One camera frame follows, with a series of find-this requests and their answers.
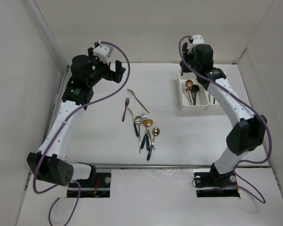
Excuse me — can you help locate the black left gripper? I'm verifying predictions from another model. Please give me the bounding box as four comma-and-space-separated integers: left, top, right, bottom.
87, 48, 125, 87

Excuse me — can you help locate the thin copper bent fork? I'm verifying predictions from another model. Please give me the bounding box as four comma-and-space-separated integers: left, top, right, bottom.
126, 89, 149, 113

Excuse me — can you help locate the copper round spoon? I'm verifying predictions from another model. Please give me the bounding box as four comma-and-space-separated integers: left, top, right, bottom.
185, 80, 194, 105

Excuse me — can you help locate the black round spoon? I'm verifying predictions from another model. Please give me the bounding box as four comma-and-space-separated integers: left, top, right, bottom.
191, 84, 199, 105

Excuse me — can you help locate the brown wooden fork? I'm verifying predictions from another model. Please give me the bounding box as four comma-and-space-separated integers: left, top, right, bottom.
122, 97, 130, 122

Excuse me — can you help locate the small copper ridged spoon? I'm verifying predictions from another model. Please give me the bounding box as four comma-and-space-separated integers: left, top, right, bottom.
185, 88, 195, 105

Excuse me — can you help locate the silver ridged spoon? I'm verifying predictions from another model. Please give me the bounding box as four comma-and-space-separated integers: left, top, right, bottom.
134, 116, 143, 153

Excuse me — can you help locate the brown wooden spoon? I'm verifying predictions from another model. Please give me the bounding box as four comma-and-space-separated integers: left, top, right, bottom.
182, 42, 188, 55

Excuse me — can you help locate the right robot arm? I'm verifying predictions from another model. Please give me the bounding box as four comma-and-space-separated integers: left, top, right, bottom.
179, 43, 267, 186

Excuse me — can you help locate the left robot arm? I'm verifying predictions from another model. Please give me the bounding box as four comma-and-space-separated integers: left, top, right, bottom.
27, 42, 125, 188

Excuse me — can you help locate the white left container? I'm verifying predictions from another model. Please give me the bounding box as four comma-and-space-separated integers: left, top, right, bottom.
177, 69, 208, 116

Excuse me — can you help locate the white container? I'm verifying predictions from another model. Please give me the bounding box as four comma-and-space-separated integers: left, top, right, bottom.
177, 69, 208, 116
205, 91, 225, 116

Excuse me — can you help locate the white right container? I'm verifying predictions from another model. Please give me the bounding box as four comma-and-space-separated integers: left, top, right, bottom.
205, 91, 225, 116

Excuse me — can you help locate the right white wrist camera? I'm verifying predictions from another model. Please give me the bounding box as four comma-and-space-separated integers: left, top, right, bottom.
188, 35, 205, 54

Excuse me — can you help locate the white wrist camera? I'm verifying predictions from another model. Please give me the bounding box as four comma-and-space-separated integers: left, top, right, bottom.
188, 35, 205, 54
92, 41, 114, 65

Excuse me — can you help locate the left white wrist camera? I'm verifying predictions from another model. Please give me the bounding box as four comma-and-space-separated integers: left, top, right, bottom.
92, 41, 114, 65

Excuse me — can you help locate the silver fork green handle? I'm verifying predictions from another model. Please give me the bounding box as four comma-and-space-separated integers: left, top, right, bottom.
141, 113, 150, 151

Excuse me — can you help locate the aluminium frame rail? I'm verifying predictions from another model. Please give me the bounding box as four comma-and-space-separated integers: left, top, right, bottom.
38, 65, 83, 161

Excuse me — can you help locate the gold spoon green handle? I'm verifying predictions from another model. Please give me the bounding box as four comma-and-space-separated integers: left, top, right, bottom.
141, 119, 153, 151
147, 128, 160, 161

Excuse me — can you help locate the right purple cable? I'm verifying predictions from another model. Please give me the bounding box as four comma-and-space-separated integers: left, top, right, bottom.
178, 35, 273, 204

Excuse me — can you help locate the purple cable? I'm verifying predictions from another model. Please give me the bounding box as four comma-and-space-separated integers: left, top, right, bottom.
33, 41, 131, 224
178, 35, 273, 204

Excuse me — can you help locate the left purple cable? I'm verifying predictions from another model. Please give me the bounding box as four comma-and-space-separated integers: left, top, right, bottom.
33, 41, 131, 224

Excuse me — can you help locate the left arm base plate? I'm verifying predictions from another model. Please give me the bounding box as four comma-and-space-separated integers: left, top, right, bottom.
78, 172, 111, 198

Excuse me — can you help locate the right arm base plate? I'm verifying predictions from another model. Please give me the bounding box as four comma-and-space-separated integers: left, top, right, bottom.
192, 169, 240, 198

